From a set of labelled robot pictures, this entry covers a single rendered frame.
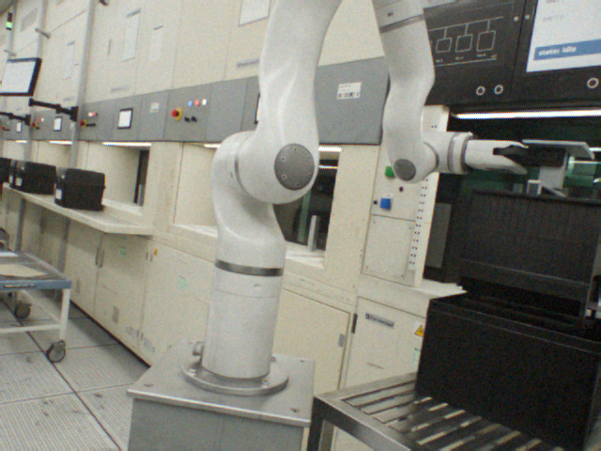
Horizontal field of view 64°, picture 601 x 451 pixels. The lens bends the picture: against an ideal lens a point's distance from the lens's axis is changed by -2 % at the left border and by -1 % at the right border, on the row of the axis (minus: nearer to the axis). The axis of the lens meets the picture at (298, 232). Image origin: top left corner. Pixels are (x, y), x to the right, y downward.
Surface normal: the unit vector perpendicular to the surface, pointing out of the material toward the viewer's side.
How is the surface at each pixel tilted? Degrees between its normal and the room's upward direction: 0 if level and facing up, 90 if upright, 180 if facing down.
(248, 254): 86
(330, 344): 90
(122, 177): 90
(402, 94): 71
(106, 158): 90
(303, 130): 63
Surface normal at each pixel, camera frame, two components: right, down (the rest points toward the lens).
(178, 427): -0.06, 0.06
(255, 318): 0.44, 0.13
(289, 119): 0.48, -0.37
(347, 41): -0.74, -0.06
